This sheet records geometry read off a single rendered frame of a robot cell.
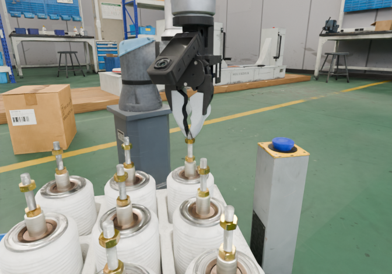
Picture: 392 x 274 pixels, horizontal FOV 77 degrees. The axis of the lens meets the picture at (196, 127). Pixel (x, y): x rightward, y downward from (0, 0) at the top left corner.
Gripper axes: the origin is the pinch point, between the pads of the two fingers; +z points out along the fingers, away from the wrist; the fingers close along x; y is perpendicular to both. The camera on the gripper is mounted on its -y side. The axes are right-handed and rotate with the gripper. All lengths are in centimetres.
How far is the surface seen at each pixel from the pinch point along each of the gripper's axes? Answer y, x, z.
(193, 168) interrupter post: 0.1, -1.0, 7.6
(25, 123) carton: 26, 103, 19
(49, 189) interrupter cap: -15.7, 20.0, 9.2
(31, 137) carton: 27, 102, 27
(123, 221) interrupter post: -17.0, 1.6, 8.7
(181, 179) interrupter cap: -2.3, 0.3, 9.2
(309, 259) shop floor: 16.6, -24.6, 34.5
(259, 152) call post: 7.2, -12.2, 4.7
